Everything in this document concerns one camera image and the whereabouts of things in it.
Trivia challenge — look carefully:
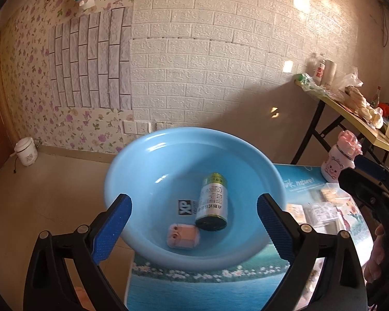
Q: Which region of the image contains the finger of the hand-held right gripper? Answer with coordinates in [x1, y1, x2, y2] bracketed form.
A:
[355, 155, 389, 188]
[339, 168, 389, 221]

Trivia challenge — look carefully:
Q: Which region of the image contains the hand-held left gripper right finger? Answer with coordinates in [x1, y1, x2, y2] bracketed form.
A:
[257, 193, 367, 311]

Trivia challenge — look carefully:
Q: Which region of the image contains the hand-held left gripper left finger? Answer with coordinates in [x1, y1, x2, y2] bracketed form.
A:
[23, 194, 132, 311]

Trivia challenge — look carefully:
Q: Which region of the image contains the clear toothpick box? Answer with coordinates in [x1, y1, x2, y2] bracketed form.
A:
[320, 183, 352, 202]

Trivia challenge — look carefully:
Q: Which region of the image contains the clear embossed plastic box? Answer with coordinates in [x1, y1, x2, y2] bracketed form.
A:
[306, 202, 340, 228]

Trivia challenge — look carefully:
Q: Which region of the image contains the light blue plastic basin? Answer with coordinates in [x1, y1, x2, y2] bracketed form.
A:
[104, 127, 287, 271]

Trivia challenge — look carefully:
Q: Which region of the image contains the person's right hand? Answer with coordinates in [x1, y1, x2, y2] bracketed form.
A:
[363, 225, 387, 283]

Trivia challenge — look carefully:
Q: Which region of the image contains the pink bear water bottle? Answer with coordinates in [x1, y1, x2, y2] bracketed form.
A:
[321, 130, 363, 182]

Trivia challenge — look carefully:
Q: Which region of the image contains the yellow folding table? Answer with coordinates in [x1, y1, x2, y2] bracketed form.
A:
[292, 74, 389, 182]

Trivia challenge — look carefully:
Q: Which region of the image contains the bag of bread buns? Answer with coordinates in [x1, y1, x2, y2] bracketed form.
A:
[344, 85, 385, 129]

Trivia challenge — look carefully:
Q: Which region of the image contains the green labelled can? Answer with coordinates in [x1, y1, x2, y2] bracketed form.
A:
[194, 172, 231, 231]

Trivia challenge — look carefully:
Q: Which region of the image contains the pink pig-shaped eraser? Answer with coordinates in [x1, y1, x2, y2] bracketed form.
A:
[166, 223, 200, 248]

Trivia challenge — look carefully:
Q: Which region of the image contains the black white sticker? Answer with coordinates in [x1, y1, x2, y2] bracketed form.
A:
[178, 199, 195, 216]

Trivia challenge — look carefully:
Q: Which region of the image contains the clear plastic bag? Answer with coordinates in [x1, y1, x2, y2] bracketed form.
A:
[331, 66, 364, 95]

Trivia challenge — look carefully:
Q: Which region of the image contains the landscape printed table mat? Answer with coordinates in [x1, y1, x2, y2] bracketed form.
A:
[125, 164, 377, 311]

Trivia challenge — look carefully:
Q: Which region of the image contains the stack of paper cups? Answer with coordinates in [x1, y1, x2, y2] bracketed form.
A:
[324, 60, 338, 88]

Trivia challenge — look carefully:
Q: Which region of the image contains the green snack packet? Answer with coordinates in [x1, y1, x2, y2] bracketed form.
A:
[295, 74, 322, 93]

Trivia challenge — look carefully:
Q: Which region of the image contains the clear bottle red label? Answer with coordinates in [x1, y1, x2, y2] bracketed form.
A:
[313, 53, 327, 86]

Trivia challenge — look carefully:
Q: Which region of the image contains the white rice cooker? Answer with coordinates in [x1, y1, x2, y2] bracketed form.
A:
[14, 137, 38, 167]

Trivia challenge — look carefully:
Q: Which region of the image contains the hanging wall cable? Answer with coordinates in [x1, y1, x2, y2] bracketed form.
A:
[380, 5, 389, 48]

